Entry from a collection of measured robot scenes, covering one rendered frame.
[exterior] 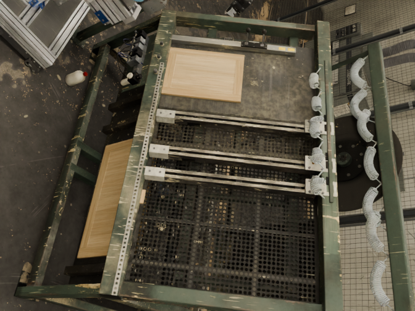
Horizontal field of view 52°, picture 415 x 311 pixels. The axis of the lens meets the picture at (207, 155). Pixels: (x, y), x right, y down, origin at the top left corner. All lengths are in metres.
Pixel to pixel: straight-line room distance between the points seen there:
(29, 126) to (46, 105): 0.25
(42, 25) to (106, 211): 1.43
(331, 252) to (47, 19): 2.56
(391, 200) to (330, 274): 0.76
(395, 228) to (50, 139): 2.50
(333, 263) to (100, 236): 1.52
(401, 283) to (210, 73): 1.86
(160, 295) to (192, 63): 1.68
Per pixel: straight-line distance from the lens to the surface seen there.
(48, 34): 3.44
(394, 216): 2.98
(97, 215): 3.12
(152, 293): 2.44
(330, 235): 2.59
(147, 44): 3.36
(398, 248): 2.91
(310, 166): 2.73
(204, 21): 3.50
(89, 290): 2.58
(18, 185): 3.19
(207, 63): 3.21
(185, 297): 2.42
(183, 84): 3.09
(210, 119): 2.88
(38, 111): 3.42
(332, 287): 2.51
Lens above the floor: 2.63
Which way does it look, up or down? 31 degrees down
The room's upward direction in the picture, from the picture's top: 77 degrees clockwise
